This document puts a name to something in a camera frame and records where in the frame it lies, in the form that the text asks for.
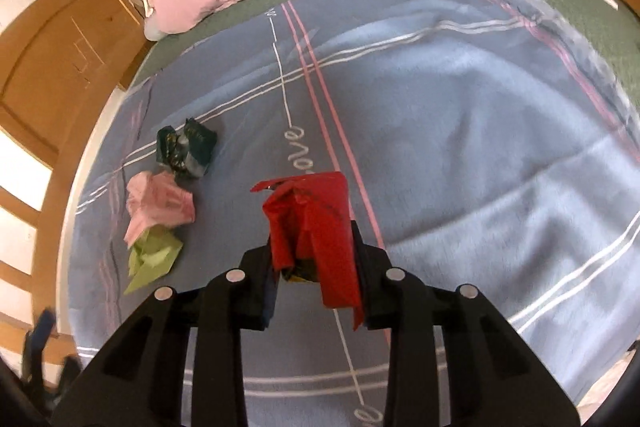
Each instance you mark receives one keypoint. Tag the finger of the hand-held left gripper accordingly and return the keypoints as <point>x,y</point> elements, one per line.
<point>45,324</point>

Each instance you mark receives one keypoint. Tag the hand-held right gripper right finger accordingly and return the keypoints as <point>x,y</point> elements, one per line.
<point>372,287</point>

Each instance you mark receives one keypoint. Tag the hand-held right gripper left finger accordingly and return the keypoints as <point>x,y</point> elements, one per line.
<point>260,287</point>

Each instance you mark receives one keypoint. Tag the red snack packet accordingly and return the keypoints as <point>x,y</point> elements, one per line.
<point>310,227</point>

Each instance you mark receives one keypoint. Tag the green paper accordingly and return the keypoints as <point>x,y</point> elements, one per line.
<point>150,262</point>

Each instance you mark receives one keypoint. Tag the pink wrapper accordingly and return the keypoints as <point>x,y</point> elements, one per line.
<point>155,204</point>

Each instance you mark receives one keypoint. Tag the dark green packet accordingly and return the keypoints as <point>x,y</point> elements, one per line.
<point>187,147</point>

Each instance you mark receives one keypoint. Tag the blue striped blanket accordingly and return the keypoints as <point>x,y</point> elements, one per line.
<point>450,132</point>

